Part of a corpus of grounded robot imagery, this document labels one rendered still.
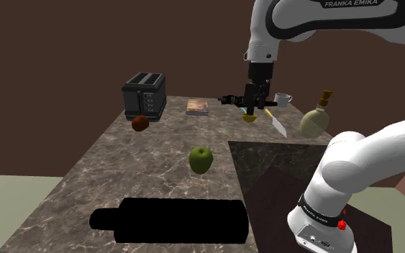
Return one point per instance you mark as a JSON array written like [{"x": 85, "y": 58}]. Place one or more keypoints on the black toaster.
[{"x": 146, "y": 96}]

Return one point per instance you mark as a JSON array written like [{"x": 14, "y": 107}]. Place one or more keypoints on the green apple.
[{"x": 200, "y": 160}]

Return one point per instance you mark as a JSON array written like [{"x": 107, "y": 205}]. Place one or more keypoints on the black bottle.
[{"x": 181, "y": 220}]

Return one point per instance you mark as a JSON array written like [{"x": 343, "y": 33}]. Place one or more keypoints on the closed book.
[{"x": 197, "y": 106}]

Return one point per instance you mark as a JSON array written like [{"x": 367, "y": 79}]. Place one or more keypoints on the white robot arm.
[{"x": 360, "y": 161}]

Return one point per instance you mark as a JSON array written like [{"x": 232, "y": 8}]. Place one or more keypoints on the yellow bowl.
[{"x": 249, "y": 118}]

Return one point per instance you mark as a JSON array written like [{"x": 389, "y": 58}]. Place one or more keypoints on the white mug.
[{"x": 282, "y": 100}]

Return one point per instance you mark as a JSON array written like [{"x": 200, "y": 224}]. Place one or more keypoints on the beige soap dispenser bottle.
[{"x": 313, "y": 124}]

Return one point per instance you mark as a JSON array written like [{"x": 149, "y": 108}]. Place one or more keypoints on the brown round fruit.
[{"x": 140, "y": 123}]

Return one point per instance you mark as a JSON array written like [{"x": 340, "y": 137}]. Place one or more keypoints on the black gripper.
[{"x": 260, "y": 72}]

